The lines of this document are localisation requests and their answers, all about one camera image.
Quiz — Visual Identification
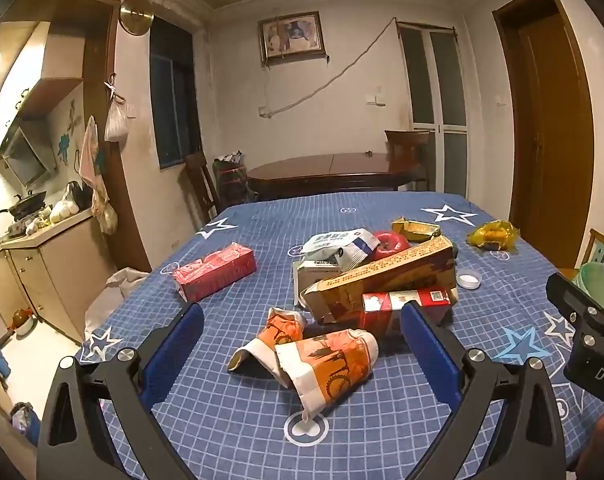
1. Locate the beige kitchen base cabinet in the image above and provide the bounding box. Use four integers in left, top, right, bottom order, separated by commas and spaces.
0, 207, 118, 346

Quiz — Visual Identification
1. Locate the hanging pink cloth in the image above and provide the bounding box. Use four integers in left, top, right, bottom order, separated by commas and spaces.
78, 116, 108, 188

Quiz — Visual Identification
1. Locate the small wooden chair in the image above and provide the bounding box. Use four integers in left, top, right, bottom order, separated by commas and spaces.
557, 228, 604, 281

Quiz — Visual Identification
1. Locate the yellow plastic bag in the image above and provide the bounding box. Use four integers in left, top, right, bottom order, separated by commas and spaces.
466, 220, 520, 252

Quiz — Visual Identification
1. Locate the hanging white plastic bag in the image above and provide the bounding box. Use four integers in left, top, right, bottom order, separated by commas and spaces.
104, 97, 130, 143

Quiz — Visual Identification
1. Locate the red and white carton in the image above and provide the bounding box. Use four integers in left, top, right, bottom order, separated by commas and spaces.
359, 289, 458, 336

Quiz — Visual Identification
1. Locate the dark window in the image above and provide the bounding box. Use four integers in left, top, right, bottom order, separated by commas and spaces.
149, 17, 203, 171

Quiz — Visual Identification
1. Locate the framed wall picture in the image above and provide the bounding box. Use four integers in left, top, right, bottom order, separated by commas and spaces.
257, 11, 329, 66

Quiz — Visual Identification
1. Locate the gold foil wrapper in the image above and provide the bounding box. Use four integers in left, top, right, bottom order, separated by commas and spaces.
391, 216, 442, 242

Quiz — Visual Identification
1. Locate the frosted glass double door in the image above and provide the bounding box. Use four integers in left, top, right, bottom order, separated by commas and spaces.
397, 21, 470, 198

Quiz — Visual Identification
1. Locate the large crushed orange paper cup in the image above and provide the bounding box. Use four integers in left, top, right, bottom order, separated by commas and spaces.
274, 329, 379, 418

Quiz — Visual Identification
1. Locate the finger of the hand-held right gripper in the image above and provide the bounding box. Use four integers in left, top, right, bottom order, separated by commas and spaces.
546, 271, 604, 321

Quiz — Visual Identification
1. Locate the white bag on counter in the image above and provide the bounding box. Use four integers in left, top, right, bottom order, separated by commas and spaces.
48, 200, 79, 224

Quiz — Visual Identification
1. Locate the green-lined trash bin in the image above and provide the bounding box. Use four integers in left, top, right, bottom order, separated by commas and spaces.
577, 256, 604, 318

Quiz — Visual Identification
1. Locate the pink tissue pack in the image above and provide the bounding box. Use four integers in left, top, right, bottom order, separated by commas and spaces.
173, 242, 258, 303

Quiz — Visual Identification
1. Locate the dark wooden dining table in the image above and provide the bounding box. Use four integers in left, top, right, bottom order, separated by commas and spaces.
246, 152, 423, 196

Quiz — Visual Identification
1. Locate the long brown cardboard box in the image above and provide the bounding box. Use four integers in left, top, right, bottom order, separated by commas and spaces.
301, 236, 458, 325

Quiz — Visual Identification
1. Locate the white medicine box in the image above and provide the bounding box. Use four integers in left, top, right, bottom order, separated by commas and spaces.
293, 255, 355, 306

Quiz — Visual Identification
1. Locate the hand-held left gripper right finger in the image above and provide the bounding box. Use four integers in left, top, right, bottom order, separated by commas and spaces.
401, 302, 568, 480

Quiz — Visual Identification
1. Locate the hanging yellowish bag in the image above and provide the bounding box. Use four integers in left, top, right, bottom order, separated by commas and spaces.
92, 185, 119, 235

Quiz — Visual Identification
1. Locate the dark bag with red straps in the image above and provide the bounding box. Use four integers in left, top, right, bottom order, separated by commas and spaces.
212, 150, 255, 211

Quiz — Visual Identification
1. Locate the wall rope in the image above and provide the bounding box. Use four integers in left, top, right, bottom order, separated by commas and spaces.
258, 16, 399, 120

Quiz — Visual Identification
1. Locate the small crushed orange paper cup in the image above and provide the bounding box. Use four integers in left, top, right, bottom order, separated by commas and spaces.
227, 306, 307, 376

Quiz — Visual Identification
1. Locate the beige kitchen wall cabinet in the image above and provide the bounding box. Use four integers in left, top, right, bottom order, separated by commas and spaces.
0, 20, 88, 121

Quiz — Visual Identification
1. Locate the wooden dining chair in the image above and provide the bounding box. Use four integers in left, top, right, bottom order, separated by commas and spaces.
384, 130, 431, 191
184, 151, 220, 221

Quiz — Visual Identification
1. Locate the black bag on counter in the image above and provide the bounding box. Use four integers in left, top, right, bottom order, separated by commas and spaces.
64, 181, 90, 211

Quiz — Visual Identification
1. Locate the gold wall clock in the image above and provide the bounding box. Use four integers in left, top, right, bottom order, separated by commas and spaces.
119, 0, 155, 37

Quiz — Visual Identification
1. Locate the red apple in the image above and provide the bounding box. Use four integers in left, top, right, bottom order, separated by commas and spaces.
369, 231, 412, 262

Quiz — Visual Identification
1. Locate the blue star-print tablecloth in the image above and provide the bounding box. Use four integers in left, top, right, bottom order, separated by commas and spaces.
77, 191, 604, 480

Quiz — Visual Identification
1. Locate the black wok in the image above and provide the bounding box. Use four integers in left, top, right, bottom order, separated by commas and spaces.
0, 190, 48, 221

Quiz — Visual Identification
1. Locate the range hood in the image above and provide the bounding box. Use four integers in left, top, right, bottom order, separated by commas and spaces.
0, 120, 58, 188

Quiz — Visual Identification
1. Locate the plain brown wooden door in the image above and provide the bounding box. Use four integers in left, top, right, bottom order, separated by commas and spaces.
492, 0, 595, 268

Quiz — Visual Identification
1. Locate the wooden kitchen doorway frame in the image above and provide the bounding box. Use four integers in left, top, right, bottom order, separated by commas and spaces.
19, 0, 153, 273

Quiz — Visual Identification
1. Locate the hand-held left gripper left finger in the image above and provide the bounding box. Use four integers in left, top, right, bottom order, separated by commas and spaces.
36, 302, 205, 480

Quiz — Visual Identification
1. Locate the white and blue packet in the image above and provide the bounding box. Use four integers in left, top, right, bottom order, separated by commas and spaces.
300, 228, 381, 268

